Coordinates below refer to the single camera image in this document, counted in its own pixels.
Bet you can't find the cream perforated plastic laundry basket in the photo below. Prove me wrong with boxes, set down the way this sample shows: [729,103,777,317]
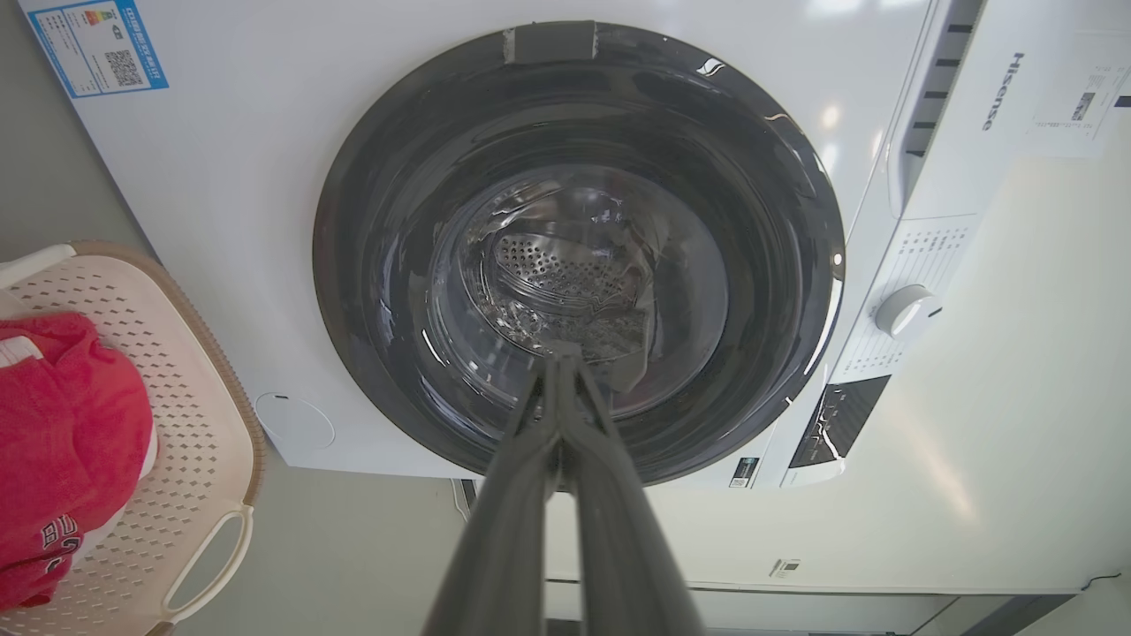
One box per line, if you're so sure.
[0,240,267,636]

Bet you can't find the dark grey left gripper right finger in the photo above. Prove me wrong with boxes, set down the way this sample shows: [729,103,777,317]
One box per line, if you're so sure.
[552,343,708,636]

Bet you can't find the round white filter cover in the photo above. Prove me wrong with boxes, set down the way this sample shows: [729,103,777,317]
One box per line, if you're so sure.
[254,392,337,452]

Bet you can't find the dark round washer door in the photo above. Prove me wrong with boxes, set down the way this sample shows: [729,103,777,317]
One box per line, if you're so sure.
[312,19,847,488]

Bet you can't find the white paper label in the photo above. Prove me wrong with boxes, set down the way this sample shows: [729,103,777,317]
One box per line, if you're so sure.
[1029,34,1131,161]

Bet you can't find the black washer display panel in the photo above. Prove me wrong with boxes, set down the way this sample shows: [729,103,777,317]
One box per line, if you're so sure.
[788,375,892,470]

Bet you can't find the white washer control knob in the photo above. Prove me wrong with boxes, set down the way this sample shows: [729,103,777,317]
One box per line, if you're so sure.
[874,284,943,340]

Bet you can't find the white front-load washing machine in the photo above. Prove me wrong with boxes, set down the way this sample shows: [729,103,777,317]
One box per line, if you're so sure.
[18,0,1131,594]

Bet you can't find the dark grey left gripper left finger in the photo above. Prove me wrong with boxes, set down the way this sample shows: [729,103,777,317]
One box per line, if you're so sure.
[422,344,563,636]

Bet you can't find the blue energy label sticker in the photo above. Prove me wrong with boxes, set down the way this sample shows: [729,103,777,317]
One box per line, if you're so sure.
[27,0,170,99]

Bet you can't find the red shorts with white trim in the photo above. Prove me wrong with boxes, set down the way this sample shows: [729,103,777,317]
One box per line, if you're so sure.
[0,312,159,613]

